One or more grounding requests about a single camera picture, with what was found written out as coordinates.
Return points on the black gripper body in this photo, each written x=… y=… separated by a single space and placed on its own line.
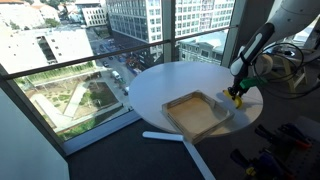
x=239 y=83

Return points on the yellow banana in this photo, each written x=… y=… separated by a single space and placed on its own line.
x=238 y=103

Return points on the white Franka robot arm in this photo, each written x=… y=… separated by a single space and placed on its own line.
x=293 y=16

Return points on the light wooden tray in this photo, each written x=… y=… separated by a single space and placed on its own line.
x=196 y=116

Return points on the light wooden chair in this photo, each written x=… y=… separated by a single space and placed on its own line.
x=288 y=71

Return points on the black orange bar clamp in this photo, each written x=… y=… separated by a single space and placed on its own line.
x=298 y=138

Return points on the black blue clamp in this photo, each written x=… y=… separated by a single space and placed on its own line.
x=263 y=165

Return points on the white table base legs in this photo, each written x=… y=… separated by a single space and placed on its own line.
x=196 y=156

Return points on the black perforated board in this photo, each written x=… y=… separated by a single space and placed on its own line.
x=306 y=160

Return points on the parked white car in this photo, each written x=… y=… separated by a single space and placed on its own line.
x=125 y=90

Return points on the parked white van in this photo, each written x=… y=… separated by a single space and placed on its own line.
x=115 y=75

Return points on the white flat-roof building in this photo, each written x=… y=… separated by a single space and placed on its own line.
x=66 y=43

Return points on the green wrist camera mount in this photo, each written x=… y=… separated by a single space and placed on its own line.
x=251 y=82

